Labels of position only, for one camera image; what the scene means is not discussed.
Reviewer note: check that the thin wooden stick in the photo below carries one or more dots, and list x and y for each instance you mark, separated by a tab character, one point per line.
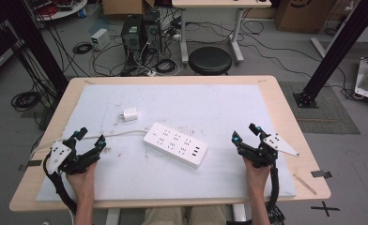
304	184

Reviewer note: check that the black computer tower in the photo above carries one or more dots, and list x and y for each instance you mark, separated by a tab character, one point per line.
152	29
131	34

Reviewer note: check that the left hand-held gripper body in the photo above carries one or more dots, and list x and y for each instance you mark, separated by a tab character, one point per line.
67	157

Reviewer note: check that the grey floor mat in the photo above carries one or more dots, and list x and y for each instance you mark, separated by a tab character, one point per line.
329	115

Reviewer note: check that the black round stool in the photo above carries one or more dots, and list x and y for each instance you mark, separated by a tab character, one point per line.
209	60

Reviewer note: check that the white desk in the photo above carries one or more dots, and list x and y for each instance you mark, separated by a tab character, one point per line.
219	3

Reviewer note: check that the person's right hand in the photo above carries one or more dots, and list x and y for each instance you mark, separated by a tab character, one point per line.
256	178

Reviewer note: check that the white power strip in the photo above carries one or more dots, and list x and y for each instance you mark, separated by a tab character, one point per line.
175	144

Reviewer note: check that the person's left hand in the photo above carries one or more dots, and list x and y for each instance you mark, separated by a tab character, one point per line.
82	179

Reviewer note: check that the large cardboard box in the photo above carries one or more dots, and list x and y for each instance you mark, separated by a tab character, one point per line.
301	15

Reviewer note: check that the white foam mat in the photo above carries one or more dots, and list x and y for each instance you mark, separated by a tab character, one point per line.
185	103

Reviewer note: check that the black tape cross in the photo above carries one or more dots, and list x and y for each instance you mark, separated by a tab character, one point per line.
325	208

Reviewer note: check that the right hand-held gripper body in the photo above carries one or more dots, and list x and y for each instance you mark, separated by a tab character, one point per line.
266	148

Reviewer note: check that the white charger plug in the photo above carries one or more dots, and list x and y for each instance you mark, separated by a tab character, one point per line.
130	114

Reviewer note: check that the grey tape piece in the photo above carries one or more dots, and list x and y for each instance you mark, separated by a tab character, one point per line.
34	163
321	174

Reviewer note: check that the white table leg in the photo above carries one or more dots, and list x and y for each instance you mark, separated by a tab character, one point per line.
239	213
112	217

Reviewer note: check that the person's right leg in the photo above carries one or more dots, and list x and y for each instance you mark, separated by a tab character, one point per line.
207	216

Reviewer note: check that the person's leg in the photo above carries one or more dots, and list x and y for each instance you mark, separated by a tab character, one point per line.
207	216
163	217

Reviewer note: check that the round white table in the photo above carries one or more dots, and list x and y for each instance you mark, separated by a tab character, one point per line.
72	9

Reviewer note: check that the person's left leg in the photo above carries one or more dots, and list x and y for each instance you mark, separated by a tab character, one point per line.
163	217

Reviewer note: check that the black metal post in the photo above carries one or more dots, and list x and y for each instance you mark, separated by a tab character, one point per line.
338	47
32	37

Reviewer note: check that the white power supply box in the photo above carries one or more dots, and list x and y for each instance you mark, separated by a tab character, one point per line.
100	39

